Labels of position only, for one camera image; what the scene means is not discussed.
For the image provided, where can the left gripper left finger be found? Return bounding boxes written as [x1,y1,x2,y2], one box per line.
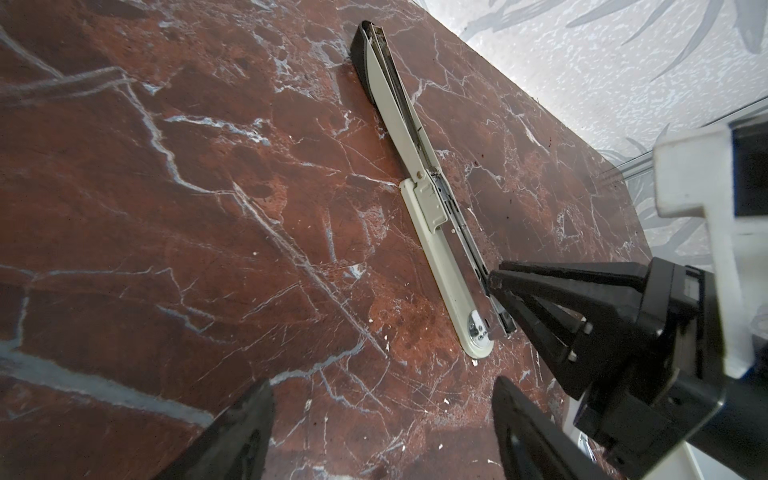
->
[156,380,275,479]

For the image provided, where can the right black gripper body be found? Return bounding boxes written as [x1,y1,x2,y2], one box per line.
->
[577,258,767,479]

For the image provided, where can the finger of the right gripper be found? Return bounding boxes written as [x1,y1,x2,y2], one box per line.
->
[488,271,645,399]
[497,261,649,294]

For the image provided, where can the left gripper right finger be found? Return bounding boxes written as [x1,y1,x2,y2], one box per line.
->
[491,376,608,480]

